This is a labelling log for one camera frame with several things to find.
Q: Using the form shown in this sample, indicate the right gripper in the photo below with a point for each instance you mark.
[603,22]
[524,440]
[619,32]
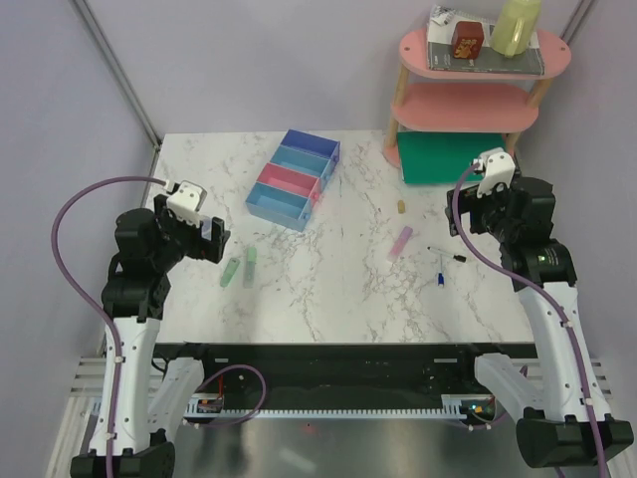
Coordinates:
[501,191]

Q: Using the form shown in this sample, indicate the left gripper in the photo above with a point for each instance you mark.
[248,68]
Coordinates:
[201,247]

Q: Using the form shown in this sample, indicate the short green highlighter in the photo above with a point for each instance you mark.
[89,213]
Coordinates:
[229,272]

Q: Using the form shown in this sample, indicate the long green highlighter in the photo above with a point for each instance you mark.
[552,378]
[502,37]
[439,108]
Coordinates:
[250,267]

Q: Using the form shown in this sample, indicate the black marker pen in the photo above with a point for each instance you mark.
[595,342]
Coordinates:
[456,257]

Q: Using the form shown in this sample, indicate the pink highlighter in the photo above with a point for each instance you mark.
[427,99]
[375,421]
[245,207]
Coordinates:
[399,244]

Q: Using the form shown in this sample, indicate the blue white small pen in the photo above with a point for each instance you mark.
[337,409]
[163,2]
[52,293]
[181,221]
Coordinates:
[440,275]

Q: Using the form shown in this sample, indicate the light blue end drawer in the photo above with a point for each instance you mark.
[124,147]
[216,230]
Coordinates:
[279,206]

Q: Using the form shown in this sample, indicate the pink drawer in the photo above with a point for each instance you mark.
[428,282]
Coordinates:
[290,180]

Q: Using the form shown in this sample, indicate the purple drawer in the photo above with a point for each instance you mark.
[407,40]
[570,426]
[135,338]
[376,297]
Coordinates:
[317,145]

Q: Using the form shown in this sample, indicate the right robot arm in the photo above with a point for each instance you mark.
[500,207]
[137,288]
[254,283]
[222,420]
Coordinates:
[566,422]

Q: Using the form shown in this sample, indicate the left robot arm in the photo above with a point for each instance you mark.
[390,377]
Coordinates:
[136,428]

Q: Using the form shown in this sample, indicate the green folder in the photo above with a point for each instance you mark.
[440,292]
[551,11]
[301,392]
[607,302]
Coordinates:
[434,158]

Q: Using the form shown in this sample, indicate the pink three-tier shelf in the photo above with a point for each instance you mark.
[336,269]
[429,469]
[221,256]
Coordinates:
[428,100]

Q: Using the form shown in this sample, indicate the grey book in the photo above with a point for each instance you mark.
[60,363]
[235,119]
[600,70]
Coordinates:
[440,57]

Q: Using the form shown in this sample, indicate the red patterned box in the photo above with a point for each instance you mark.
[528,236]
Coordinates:
[467,40]

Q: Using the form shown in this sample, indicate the yellow-green pitcher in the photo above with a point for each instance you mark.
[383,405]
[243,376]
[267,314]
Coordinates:
[514,27]

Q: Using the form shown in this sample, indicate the crumpled white paper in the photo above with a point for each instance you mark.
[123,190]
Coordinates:
[442,15]

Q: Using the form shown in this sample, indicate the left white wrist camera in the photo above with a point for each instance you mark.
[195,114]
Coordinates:
[185,202]

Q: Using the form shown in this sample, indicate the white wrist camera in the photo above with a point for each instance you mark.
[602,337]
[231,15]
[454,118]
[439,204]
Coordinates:
[185,202]
[495,166]

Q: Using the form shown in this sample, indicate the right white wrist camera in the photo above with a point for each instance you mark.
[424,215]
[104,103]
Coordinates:
[495,166]

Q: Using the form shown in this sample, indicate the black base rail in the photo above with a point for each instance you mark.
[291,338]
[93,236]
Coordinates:
[347,376]

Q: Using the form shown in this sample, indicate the white slotted cable duct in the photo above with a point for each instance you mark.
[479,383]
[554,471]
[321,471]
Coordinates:
[451,407]

